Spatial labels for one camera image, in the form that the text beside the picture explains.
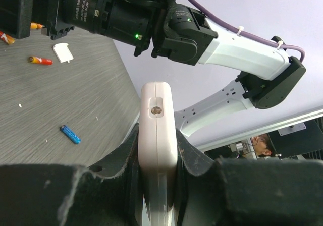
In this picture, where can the person in background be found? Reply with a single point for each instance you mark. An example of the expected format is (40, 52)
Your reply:
(263, 146)

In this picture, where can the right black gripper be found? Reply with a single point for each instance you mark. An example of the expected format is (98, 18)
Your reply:
(17, 15)

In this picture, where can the red orange battery near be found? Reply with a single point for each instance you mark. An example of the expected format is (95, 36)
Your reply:
(39, 60)

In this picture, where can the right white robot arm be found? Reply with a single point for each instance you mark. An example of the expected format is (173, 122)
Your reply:
(182, 31)

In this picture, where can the white remote control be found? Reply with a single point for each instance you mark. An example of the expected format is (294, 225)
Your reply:
(157, 151)

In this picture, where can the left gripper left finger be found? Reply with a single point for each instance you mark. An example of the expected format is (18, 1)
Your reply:
(108, 192)

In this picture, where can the white battery cover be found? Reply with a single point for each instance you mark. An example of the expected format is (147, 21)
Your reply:
(62, 52)

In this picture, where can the red battery middle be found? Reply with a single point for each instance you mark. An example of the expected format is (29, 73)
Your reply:
(6, 38)

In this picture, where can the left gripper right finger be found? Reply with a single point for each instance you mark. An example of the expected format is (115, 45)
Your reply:
(245, 192)

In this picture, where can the blue battery centre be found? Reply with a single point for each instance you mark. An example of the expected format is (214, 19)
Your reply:
(70, 134)

